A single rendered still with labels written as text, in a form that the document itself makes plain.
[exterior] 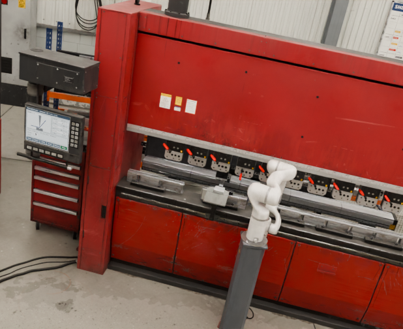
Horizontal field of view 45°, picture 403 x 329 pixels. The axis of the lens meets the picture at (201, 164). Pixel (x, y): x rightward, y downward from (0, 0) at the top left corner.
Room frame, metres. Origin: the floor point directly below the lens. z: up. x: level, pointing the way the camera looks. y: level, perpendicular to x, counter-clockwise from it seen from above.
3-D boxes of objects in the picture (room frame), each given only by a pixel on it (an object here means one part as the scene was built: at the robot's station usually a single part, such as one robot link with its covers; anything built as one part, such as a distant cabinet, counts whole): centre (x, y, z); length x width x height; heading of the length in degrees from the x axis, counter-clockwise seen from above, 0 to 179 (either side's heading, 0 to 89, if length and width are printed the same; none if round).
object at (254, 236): (2.97, -0.47, 1.09); 0.19 x 0.19 x 0.18
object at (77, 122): (3.23, 1.08, 1.42); 0.45 x 0.12 x 0.36; 80
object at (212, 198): (3.52, -0.17, 1.00); 0.26 x 0.18 x 0.01; 174
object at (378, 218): (3.92, -0.62, 0.93); 2.30 x 0.14 x 0.10; 84
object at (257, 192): (2.98, -0.44, 1.30); 0.19 x 0.12 x 0.24; 70
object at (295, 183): (3.60, -0.76, 1.26); 0.15 x 0.09 x 0.17; 84
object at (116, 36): (3.95, 0.76, 1.15); 0.85 x 0.25 x 2.30; 174
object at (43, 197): (4.18, 1.27, 0.50); 0.50 x 0.50 x 1.00; 84
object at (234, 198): (3.66, -0.24, 0.92); 0.39 x 0.06 x 0.10; 84
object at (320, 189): (3.58, -0.96, 1.26); 0.15 x 0.09 x 0.17; 84
